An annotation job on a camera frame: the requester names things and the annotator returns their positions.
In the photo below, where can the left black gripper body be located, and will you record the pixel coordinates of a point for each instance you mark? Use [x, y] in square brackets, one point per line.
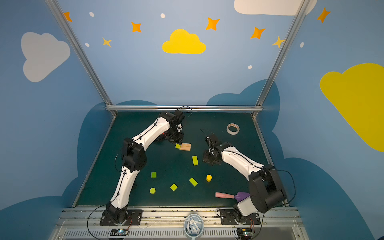
[175, 134]

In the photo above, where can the right green circuit board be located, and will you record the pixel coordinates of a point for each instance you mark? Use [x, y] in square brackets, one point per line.
[244, 233]

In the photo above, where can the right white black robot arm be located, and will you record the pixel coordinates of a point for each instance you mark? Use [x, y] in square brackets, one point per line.
[266, 187]

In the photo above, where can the aluminium frame post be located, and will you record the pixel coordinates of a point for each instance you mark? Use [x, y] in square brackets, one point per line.
[292, 32]
[64, 24]

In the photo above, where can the green circuit board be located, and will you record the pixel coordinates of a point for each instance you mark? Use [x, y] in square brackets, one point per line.
[244, 233]
[119, 232]

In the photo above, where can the small green square block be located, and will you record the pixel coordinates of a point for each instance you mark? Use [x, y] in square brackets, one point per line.
[173, 187]

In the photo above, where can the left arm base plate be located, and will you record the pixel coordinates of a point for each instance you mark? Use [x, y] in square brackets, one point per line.
[133, 217]

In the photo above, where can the pink purple brush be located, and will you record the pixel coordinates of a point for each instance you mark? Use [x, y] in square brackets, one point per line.
[240, 196]

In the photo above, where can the round bowl with white pieces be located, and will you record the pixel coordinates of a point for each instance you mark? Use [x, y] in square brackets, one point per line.
[193, 226]

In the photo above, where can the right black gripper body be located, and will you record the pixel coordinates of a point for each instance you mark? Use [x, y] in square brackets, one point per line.
[212, 155]

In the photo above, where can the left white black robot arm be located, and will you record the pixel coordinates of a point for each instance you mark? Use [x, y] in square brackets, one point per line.
[167, 125]

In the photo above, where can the white tape roll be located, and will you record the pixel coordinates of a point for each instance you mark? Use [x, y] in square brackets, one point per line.
[233, 129]

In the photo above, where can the aluminium front rail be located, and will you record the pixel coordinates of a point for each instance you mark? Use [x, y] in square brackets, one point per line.
[166, 223]

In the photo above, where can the aluminium frame rear bar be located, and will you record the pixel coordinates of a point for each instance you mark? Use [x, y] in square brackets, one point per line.
[143, 108]

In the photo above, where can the aluminium frame left post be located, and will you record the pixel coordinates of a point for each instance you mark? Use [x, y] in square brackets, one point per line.
[64, 24]

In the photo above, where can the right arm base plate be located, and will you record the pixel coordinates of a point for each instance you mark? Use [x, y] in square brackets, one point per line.
[228, 217]

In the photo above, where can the left green circuit board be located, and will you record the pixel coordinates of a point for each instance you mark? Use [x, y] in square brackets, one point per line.
[119, 232]

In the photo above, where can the aluminium frame right post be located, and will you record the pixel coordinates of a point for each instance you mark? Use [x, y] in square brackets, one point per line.
[292, 32]

